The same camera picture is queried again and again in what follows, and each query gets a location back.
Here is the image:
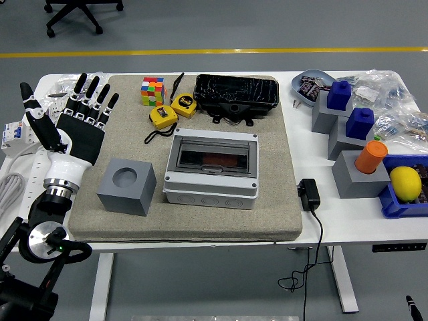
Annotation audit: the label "black adapter cord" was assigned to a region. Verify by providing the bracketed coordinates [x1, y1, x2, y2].
[278, 209, 324, 321]

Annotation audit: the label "grey block with round hole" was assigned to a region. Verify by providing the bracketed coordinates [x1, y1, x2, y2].
[331, 150, 392, 199]
[96, 157, 157, 217]

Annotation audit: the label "white table leg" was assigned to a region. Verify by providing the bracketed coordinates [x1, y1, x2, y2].
[326, 245, 360, 314]
[88, 253, 114, 321]

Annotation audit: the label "yellow lemon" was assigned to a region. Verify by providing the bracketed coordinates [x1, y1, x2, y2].
[389, 166, 423, 203]

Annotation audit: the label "blue-grey bowl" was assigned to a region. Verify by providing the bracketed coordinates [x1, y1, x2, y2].
[290, 69, 337, 108]

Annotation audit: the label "white circuit breaker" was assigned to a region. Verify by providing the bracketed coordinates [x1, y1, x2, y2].
[1, 120, 44, 158]

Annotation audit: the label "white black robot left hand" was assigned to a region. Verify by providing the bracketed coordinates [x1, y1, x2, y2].
[19, 72, 120, 185]

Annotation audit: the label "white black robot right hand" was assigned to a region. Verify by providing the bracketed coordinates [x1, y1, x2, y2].
[405, 295, 423, 321]

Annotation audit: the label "black table control panel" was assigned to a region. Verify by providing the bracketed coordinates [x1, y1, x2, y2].
[372, 243, 428, 253]

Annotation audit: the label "yellow tape measure small window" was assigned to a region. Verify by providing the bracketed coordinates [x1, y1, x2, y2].
[144, 105, 179, 144]

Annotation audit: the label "grey junction box clear lid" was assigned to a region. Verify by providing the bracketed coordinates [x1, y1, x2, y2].
[163, 128, 261, 211]

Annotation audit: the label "blue plastic block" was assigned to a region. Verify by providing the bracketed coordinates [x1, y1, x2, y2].
[345, 107, 375, 140]
[326, 80, 352, 110]

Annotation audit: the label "black power adapter plug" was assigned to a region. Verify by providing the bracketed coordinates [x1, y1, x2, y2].
[297, 179, 321, 212]

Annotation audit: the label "large colourful puzzle cube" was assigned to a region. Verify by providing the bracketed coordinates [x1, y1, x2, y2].
[140, 76, 167, 107]

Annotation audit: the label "grey power strip cable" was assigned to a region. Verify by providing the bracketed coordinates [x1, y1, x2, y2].
[0, 139, 46, 221]

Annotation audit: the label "dark wrapped candy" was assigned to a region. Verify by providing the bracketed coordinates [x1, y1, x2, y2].
[300, 76, 324, 88]
[299, 82, 320, 100]

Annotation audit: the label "clear bags of hardware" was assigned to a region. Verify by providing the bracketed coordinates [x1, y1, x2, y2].
[37, 72, 110, 111]

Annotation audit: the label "grey-brown mat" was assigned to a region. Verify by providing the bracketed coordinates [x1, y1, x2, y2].
[67, 74, 304, 244]

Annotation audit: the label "clear bags of small parts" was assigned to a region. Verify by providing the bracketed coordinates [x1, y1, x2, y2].
[340, 69, 428, 153]

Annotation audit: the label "black plastic case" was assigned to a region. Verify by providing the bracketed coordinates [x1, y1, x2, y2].
[193, 74, 280, 128]

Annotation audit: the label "orange cylinder battery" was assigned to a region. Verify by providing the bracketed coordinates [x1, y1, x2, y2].
[201, 152, 239, 167]
[354, 140, 389, 175]

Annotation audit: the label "white wall socket pack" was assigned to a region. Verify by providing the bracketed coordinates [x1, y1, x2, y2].
[45, 96, 70, 125]

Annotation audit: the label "yellow tape measure black label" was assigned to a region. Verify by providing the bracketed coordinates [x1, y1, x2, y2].
[169, 72, 197, 118]

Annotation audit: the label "grey holder block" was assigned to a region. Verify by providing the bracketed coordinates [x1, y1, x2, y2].
[311, 90, 354, 134]
[327, 116, 375, 161]

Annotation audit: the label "blue storage bin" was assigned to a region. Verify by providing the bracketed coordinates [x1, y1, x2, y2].
[378, 154, 428, 219]

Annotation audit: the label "black office chair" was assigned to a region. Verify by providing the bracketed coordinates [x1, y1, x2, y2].
[43, 0, 124, 38]

